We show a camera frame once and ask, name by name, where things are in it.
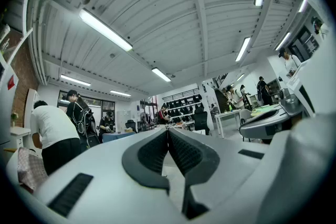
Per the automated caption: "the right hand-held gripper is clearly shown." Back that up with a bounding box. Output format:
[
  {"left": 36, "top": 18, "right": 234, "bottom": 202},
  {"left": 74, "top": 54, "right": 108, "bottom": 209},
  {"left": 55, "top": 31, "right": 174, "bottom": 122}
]
[{"left": 239, "top": 60, "right": 320, "bottom": 140}]

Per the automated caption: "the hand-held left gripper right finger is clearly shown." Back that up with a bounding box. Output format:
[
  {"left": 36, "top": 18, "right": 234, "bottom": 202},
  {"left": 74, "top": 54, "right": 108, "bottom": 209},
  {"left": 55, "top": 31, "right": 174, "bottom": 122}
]
[{"left": 167, "top": 127, "right": 269, "bottom": 224}]

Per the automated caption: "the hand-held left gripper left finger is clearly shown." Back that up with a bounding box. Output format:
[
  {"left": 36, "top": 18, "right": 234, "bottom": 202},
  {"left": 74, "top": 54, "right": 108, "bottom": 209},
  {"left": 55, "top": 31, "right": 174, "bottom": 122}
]
[{"left": 34, "top": 128, "right": 184, "bottom": 224}]

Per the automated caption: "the white long table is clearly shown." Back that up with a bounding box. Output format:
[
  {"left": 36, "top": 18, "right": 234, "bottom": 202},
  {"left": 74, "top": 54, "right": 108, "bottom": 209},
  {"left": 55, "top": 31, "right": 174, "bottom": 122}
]
[{"left": 215, "top": 109, "right": 243, "bottom": 139}]

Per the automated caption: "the blue covered table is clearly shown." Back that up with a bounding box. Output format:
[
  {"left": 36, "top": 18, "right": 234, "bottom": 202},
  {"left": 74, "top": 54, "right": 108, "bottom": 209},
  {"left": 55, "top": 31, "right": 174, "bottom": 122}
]
[{"left": 101, "top": 131, "right": 137, "bottom": 143}]

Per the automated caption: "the black office chair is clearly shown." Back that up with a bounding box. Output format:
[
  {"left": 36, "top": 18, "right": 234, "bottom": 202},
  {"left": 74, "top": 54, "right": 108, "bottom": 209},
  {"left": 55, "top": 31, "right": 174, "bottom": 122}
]
[{"left": 193, "top": 107, "right": 211, "bottom": 136}]

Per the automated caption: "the shelf of black bags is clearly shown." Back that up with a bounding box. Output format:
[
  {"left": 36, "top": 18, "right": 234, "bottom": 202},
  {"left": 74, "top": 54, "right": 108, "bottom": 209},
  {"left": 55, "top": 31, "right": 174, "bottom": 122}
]
[{"left": 162, "top": 93, "right": 205, "bottom": 124}]

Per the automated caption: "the pink checked cloth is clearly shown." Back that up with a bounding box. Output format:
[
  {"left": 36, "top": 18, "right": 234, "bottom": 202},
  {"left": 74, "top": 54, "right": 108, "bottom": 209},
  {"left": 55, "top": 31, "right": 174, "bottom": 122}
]
[{"left": 17, "top": 146, "right": 49, "bottom": 192}]

